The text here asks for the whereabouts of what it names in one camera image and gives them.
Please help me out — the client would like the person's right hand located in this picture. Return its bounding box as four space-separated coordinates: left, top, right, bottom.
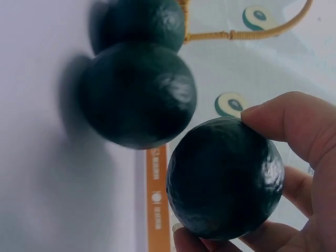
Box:
172 91 336 252

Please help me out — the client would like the dark green round fruit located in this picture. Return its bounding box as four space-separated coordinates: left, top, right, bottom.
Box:
166 116 286 242
79 41 198 151
90 0 186 56

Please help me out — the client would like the orange printed strip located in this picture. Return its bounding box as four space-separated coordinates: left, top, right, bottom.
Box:
145 144 175 252

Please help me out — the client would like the rattan basket handle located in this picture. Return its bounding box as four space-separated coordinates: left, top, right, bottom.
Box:
177 0 314 43

